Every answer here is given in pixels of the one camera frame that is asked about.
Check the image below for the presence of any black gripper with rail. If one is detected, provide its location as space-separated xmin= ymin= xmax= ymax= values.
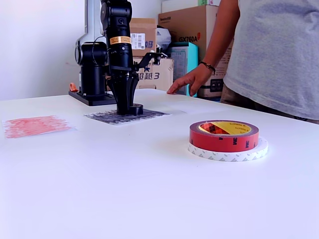
xmin=108 ymin=64 xmax=139 ymax=115

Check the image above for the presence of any black tape roll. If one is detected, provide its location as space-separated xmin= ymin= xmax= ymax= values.
xmin=128 ymin=104 xmax=145 ymax=116

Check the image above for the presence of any red tape roll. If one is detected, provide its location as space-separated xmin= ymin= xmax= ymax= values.
xmin=188 ymin=120 xmax=260 ymax=152

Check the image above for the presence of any white tape roll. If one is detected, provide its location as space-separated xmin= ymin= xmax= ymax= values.
xmin=187 ymin=136 xmax=269 ymax=162

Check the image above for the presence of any person's right forearm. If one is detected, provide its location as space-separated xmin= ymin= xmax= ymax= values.
xmin=199 ymin=0 xmax=241 ymax=75

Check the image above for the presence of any person's right hand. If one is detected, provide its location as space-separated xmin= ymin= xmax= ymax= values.
xmin=166 ymin=68 xmax=215 ymax=97

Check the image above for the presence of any black scribbled paper sheet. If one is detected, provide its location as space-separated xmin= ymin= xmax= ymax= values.
xmin=83 ymin=108 xmax=172 ymax=127

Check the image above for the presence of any cardboard box blue star print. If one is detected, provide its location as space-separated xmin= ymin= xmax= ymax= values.
xmin=106 ymin=57 xmax=174 ymax=92

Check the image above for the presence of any blank white paper sheet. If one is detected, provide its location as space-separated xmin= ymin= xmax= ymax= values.
xmin=160 ymin=99 xmax=234 ymax=115

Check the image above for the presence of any small cardboard box shipping label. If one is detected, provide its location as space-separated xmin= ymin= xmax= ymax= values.
xmin=129 ymin=17 xmax=158 ymax=57

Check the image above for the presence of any grey bag triangle logo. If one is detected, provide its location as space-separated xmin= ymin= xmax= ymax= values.
xmin=156 ymin=26 xmax=172 ymax=48

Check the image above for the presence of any teal product box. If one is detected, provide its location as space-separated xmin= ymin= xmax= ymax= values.
xmin=167 ymin=41 xmax=199 ymax=97

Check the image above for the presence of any large GX760A cardboard box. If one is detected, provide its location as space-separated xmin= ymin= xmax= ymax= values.
xmin=158 ymin=4 xmax=235 ymax=98

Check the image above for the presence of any red scribbled paper sheet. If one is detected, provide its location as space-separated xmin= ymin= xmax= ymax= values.
xmin=1 ymin=115 xmax=77 ymax=139

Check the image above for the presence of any person torso grey t-shirt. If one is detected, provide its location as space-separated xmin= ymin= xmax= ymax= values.
xmin=220 ymin=0 xmax=319 ymax=122

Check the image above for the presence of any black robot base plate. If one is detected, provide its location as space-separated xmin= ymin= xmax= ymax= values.
xmin=68 ymin=91 xmax=124 ymax=107

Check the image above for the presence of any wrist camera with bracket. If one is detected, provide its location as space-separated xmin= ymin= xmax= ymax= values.
xmin=134 ymin=50 xmax=168 ymax=72

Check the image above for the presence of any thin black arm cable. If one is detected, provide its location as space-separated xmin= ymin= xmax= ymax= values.
xmin=91 ymin=35 xmax=108 ymax=68

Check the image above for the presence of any black cord bracelet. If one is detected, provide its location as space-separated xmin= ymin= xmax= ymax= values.
xmin=199 ymin=61 xmax=216 ymax=75

